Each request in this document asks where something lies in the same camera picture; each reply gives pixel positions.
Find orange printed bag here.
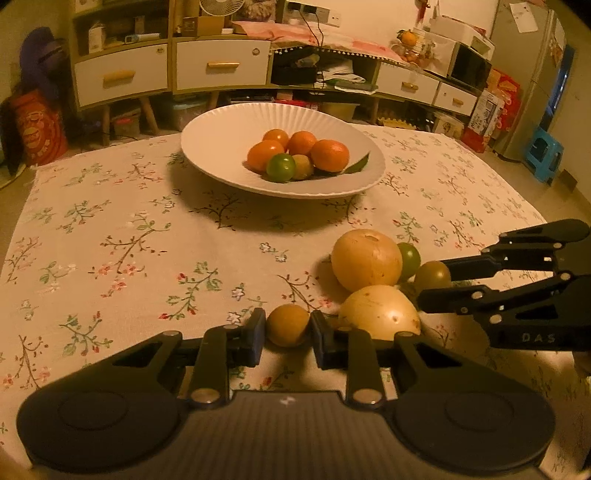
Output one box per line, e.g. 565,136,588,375
9,89,68,166

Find small green lime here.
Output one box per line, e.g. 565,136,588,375
266,153,296,183

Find floral tablecloth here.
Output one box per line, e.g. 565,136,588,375
0,123,591,476

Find white desk fan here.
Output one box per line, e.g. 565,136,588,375
197,0,245,36

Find small orange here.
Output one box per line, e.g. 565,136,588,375
245,140,284,174
263,129,290,149
287,131,318,155

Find olive green tomato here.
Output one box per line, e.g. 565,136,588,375
414,261,452,293

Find round tan melon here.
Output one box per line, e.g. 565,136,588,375
331,229,403,292

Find long low tv cabinet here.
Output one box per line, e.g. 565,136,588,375
269,45,481,118

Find pale yellow streaked melon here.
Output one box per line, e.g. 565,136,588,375
335,285,422,340

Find microwave oven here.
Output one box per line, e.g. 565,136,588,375
424,32,492,91

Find pink cloth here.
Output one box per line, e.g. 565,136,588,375
232,21,406,64

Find tall wooden shelf cabinet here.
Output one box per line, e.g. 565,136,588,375
68,0,174,144

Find silver refrigerator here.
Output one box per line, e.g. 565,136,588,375
491,1,572,162

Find green leaf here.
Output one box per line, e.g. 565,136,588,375
342,153,370,174

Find purple hat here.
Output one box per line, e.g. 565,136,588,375
19,26,69,100

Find large orange tangerine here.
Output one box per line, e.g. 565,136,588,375
311,139,349,173

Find blue plastic stool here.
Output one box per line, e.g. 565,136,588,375
525,127,564,185

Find white ribbed plate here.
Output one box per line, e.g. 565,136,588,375
180,103,386,199

